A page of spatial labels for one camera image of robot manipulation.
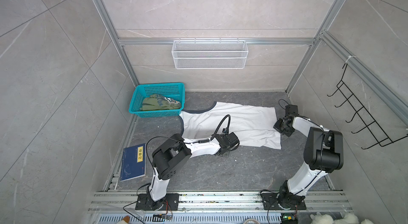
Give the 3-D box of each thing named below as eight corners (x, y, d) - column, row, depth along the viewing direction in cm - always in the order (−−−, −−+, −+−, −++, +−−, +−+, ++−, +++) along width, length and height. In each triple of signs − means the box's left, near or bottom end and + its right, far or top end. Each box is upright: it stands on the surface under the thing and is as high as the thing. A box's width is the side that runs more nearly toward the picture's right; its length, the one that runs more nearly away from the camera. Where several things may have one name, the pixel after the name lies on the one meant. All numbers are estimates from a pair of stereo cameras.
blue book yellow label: (121, 182, 82) (119, 181, 80) (124, 149, 93) (123, 148, 91) (145, 176, 84) (144, 175, 82) (145, 144, 95) (144, 143, 93)
